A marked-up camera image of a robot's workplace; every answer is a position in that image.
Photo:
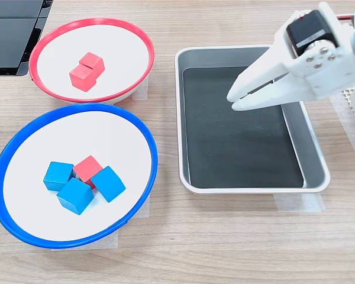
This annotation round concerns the red cube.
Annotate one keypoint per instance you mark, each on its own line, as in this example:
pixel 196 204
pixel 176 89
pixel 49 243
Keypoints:
pixel 87 168
pixel 93 60
pixel 81 78

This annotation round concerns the clear tape strip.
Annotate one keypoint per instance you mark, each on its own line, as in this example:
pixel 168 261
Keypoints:
pixel 142 88
pixel 298 202
pixel 143 207
pixel 106 241
pixel 343 124

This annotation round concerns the black tray mat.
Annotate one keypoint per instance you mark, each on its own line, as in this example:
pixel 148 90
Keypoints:
pixel 239 148

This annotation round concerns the steel tray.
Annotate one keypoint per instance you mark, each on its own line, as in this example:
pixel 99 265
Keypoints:
pixel 316 165

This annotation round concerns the blue cube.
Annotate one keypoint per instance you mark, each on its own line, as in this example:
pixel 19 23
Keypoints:
pixel 108 185
pixel 57 176
pixel 75 196

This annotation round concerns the red-rimmed white plate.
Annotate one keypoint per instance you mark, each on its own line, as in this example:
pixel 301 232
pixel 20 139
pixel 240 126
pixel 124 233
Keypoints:
pixel 56 50

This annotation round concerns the blue-rimmed white plate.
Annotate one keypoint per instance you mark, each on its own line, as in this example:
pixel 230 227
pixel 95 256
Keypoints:
pixel 62 136

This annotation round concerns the black flat device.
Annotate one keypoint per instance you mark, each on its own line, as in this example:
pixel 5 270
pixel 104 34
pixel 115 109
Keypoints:
pixel 9 44

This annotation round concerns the pale perforated base plate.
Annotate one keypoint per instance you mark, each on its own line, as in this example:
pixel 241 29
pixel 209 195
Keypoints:
pixel 346 94

